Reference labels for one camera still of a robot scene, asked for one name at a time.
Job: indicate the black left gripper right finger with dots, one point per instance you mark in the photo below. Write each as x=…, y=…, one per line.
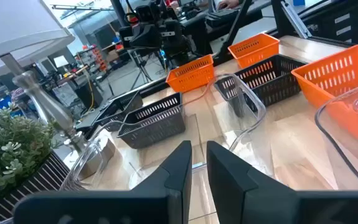
x=259, y=199

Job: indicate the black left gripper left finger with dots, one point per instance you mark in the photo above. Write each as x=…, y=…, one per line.
x=154, y=193

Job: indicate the orange plastic basket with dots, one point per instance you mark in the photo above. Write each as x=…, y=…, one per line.
x=256, y=54
x=191, y=77
x=331, y=77

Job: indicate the black plastic basket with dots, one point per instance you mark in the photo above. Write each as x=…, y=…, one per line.
x=117, y=109
x=154, y=127
x=278, y=81

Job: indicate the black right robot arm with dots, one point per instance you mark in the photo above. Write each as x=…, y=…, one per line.
x=172, y=40

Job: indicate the shelf with orange bins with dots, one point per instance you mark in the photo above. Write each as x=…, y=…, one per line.
x=99, y=59

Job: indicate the black tripod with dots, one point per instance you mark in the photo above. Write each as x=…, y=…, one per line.
x=140, y=67

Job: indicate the clear plastic bin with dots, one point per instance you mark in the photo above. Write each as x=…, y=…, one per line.
x=241, y=124
x=353, y=149

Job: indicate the black computer keyboard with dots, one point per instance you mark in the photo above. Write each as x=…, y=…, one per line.
x=221, y=17

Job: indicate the cluttered workbench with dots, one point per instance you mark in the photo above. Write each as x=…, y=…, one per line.
x=82, y=90

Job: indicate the white screen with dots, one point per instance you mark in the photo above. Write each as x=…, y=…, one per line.
x=61, y=61

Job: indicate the person's hand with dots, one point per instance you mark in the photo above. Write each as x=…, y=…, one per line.
x=228, y=3

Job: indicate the black office desk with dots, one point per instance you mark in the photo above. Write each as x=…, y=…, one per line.
x=256, y=12

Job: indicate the small potted artificial plant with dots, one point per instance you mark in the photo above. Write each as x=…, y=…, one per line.
x=8, y=149

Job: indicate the blue crate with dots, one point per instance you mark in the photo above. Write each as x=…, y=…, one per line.
x=0, y=104

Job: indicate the black drawer cabinet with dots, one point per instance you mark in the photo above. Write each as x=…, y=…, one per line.
x=331, y=25

